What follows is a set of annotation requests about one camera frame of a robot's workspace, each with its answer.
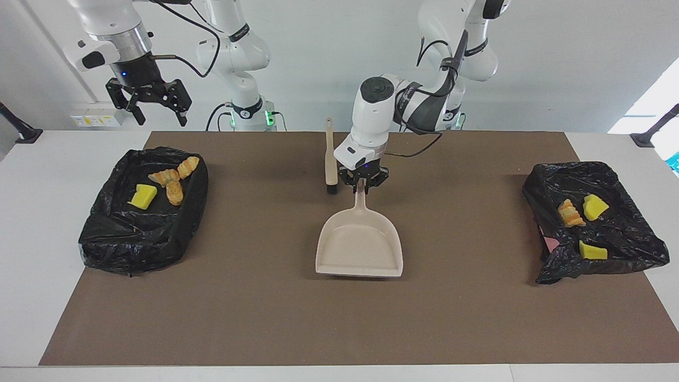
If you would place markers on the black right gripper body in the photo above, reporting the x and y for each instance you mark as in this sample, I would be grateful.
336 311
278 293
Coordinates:
139 79

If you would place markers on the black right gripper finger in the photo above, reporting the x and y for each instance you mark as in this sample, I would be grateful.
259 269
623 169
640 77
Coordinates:
119 95
179 98

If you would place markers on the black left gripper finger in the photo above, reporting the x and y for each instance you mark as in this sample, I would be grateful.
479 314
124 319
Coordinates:
377 180
347 181

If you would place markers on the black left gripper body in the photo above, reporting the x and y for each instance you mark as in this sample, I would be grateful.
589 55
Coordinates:
363 171

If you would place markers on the beige hand brush black bristles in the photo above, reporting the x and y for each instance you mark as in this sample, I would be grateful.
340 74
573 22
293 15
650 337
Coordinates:
331 159

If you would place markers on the beige plastic dustpan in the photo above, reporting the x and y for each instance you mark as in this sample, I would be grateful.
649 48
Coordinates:
358 249

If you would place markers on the striped toy bread slice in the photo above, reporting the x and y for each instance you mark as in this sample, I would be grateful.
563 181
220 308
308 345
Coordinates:
164 176
188 166

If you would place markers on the orange oval toy bun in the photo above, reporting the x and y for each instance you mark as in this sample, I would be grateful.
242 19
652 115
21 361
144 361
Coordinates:
174 194

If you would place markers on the notched yellow sponge piece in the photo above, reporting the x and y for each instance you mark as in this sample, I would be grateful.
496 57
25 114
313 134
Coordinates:
142 197

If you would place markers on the pale crust toy bread piece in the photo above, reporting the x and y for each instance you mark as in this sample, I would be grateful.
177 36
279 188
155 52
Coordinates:
570 213

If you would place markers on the green backed yellow sponge piece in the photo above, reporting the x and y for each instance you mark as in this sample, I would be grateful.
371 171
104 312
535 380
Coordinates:
593 250

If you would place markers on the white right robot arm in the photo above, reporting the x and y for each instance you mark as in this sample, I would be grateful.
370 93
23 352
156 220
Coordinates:
111 21

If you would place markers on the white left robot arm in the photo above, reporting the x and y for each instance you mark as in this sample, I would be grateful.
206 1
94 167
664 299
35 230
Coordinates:
371 122

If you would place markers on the black bag lined pink bin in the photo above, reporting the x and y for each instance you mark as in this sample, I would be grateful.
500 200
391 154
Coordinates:
626 180

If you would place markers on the black clamp stand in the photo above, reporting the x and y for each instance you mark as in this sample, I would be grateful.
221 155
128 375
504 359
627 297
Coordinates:
26 135
644 140

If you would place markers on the brown table mat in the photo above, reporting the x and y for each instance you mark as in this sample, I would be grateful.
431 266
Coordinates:
451 318

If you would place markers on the teal object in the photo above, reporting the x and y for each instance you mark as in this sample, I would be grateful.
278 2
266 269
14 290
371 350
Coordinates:
675 162

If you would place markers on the white wall socket box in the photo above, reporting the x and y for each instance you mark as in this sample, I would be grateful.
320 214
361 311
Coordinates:
95 114

